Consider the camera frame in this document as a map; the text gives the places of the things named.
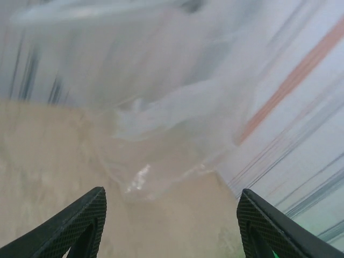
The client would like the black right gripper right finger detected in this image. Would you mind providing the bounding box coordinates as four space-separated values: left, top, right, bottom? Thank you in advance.
236 188 344 258

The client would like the clear zip-top plastic bag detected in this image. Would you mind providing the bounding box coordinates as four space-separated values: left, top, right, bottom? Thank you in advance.
5 0 259 202

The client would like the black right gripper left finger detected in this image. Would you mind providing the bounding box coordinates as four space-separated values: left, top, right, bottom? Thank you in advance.
0 186 108 258

